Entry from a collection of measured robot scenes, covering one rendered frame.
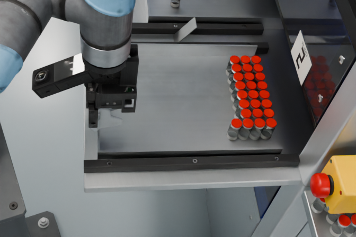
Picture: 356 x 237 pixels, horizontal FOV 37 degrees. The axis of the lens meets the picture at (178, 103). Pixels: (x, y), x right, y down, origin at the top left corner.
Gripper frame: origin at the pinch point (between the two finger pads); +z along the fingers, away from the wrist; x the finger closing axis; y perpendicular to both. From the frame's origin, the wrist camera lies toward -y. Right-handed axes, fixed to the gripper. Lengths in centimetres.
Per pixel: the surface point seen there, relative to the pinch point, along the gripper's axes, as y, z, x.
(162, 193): 26, 91, 31
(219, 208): 39, 67, 13
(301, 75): 38.3, -8.9, 4.1
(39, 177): -18, 92, 40
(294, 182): 37.4, 4.2, -10.9
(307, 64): 38.3, -12.3, 4.0
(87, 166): -0.8, 1.6, -7.9
